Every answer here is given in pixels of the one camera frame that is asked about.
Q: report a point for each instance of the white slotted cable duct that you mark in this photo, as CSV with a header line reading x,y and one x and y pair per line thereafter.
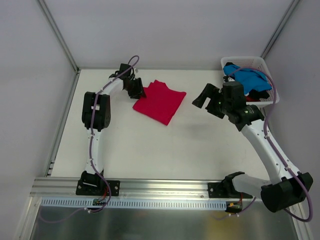
x,y
117,203

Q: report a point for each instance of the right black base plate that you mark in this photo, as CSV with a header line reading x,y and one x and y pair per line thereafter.
x,y
225,190

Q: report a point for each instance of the left aluminium frame post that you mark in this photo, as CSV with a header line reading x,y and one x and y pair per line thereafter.
x,y
57,33

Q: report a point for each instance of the aluminium frame post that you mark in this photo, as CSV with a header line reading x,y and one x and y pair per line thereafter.
x,y
280,27
57,33

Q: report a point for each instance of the red t shirt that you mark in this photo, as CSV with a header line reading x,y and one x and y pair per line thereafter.
x,y
249,99

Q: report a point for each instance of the pink t shirt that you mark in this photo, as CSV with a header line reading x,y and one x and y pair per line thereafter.
x,y
161,103

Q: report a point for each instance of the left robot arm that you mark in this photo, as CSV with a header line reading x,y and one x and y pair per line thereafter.
x,y
96,117

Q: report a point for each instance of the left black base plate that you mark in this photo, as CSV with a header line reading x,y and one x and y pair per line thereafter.
x,y
98,188

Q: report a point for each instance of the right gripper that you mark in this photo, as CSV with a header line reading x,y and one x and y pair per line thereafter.
x,y
213,102

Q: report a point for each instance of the blue t shirt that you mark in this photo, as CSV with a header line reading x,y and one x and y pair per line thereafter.
x,y
250,78

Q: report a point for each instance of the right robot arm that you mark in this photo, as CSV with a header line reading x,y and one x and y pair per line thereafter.
x,y
287,185

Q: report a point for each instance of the black t shirt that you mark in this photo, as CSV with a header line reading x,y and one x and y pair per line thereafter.
x,y
260,93

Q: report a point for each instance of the white plastic basket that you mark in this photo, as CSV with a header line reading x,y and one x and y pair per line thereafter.
x,y
253,73

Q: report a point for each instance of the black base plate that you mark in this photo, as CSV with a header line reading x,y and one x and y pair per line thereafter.
x,y
225,190
98,188

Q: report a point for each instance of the aluminium mounting rail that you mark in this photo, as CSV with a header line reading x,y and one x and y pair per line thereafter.
x,y
153,189

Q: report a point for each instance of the rear aluminium table edge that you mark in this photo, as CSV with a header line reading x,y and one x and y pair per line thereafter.
x,y
215,68

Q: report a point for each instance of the right aluminium frame post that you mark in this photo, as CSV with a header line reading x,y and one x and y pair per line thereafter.
x,y
280,27

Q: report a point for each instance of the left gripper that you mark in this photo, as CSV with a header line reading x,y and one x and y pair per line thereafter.
x,y
136,88

